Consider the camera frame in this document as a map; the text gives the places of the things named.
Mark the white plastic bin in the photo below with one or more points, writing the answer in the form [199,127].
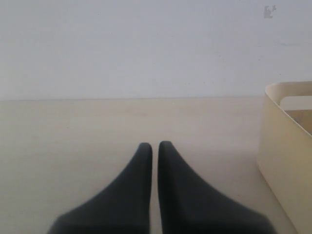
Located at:
[285,152]

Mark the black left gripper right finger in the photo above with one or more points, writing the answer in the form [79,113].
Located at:
[189,205]

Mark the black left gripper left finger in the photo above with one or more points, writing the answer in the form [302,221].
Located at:
[123,207]

